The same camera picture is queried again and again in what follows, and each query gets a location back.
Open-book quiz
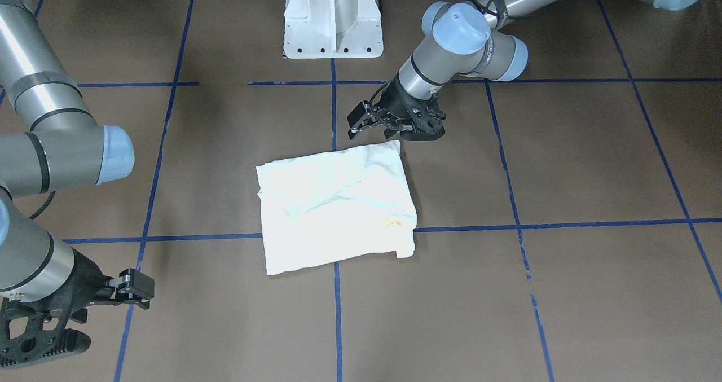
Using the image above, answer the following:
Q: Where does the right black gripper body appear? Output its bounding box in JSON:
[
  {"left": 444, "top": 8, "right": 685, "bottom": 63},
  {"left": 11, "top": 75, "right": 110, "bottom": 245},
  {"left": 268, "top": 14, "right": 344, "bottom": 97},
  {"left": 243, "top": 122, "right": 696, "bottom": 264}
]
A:
[{"left": 1, "top": 251, "right": 116, "bottom": 369}]

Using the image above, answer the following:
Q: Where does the cream long-sleeve shirt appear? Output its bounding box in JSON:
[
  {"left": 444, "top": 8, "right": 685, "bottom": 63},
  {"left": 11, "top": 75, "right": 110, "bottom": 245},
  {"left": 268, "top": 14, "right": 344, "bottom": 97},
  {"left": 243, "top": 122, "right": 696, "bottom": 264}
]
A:
[{"left": 256, "top": 140, "right": 417, "bottom": 275}]

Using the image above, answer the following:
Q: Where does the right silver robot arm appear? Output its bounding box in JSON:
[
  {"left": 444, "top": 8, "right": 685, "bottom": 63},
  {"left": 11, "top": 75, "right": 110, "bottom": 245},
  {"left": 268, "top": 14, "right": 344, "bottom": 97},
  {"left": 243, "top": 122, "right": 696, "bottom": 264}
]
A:
[{"left": 1, "top": 0, "right": 155, "bottom": 368}]

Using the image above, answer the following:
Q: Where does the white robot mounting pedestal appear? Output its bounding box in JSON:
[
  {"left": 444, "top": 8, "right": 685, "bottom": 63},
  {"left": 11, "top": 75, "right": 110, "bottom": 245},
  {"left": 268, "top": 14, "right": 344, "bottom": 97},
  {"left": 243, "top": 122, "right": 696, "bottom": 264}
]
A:
[{"left": 282, "top": 0, "right": 384, "bottom": 60}]

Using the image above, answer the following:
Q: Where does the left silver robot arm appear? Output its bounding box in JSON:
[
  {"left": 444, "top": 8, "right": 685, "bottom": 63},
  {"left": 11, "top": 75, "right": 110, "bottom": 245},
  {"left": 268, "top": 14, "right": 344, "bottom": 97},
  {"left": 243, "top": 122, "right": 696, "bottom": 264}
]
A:
[{"left": 346, "top": 0, "right": 699, "bottom": 141}]

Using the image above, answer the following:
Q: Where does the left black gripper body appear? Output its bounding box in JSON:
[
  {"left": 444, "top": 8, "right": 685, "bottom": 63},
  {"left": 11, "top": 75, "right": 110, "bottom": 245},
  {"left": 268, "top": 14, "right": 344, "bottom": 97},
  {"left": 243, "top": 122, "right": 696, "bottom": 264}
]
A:
[{"left": 371, "top": 76, "right": 446, "bottom": 141}]

